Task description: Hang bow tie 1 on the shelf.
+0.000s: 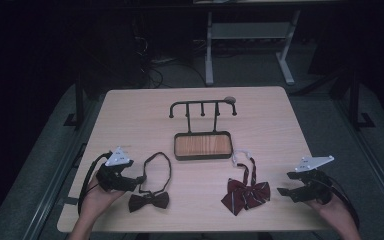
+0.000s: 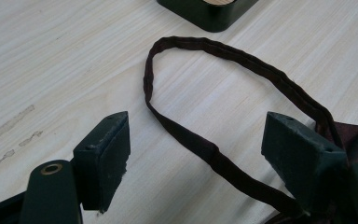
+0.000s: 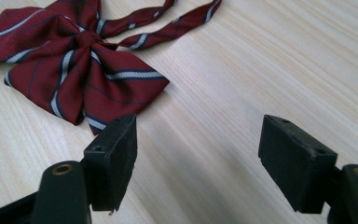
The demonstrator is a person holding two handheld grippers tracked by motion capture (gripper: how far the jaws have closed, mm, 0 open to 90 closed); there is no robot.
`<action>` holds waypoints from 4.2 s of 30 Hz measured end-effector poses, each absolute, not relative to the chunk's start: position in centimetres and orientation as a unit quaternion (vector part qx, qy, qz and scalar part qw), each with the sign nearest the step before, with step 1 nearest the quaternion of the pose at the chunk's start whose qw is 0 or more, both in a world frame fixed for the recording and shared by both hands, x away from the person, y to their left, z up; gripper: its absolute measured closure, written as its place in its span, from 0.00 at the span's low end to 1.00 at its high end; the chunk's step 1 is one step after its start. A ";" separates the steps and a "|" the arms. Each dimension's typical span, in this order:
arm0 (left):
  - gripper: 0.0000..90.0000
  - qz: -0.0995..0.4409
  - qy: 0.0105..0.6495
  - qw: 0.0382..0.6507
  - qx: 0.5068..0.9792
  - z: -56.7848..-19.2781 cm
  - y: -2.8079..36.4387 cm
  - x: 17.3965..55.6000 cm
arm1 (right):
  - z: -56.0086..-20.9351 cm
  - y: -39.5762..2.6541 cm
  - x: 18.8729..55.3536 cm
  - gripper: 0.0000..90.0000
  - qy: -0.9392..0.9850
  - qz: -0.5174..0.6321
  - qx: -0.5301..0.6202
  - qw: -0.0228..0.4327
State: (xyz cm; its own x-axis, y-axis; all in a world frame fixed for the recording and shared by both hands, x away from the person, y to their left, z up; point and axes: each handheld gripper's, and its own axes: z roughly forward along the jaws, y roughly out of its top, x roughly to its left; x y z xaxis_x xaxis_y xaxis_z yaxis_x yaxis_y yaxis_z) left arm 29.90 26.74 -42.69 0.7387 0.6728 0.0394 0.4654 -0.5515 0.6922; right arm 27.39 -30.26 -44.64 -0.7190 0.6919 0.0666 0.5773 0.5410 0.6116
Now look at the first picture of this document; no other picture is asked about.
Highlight black bow tie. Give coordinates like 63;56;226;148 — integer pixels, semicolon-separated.
127;151;173;214

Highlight black hook rack wooden tray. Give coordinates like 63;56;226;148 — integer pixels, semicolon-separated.
168;98;238;162

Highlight black floor cables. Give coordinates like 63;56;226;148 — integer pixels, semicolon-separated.
139;33;208;90

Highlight red striped bow tie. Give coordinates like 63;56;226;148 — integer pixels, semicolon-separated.
220;148;272;217

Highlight person's left hand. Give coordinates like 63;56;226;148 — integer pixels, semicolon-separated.
78;175;127;225

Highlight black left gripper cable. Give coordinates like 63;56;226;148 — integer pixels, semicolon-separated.
77;151;113;216

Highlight white metal desk frame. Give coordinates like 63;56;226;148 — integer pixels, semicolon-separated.
204;9;302;86

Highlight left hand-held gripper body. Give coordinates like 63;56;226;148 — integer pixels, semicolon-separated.
95;146;136;193

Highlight person's right hand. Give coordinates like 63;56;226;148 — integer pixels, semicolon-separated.
304;194;357;235

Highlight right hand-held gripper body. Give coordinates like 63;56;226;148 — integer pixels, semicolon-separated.
294;154;335;205

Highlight black metal stand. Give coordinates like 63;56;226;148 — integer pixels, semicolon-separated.
63;71;92;128
347;70;377;130

